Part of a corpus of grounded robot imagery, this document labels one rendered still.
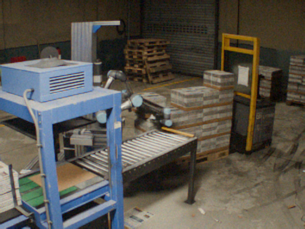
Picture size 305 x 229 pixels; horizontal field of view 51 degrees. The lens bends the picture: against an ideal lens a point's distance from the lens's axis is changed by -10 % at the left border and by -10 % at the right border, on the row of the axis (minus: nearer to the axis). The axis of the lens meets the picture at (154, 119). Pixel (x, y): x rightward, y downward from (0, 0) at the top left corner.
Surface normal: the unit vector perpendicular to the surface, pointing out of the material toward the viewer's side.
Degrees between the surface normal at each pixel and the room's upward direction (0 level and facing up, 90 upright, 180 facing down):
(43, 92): 90
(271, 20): 90
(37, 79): 90
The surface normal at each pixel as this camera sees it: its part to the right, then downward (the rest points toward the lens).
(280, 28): -0.64, 0.22
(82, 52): -0.07, 0.29
